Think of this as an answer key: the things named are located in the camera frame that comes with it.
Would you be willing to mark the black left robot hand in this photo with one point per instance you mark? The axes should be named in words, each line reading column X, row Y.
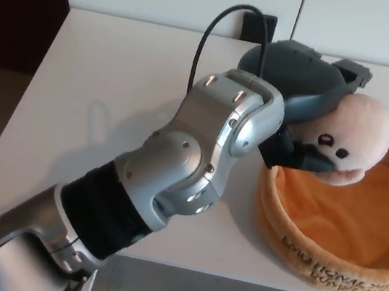
column 294, row 69

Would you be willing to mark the beige plush dumpling toy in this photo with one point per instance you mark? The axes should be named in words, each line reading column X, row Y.
column 359, row 122

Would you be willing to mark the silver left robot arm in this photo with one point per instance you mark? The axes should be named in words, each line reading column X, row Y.
column 178, row 157

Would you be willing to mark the orange round plush plate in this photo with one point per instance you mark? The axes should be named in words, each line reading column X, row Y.
column 315, row 222

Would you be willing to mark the white table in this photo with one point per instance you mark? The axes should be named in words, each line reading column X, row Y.
column 118, row 68

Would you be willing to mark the black rectangular wall plate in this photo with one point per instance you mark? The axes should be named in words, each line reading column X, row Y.
column 251, row 29

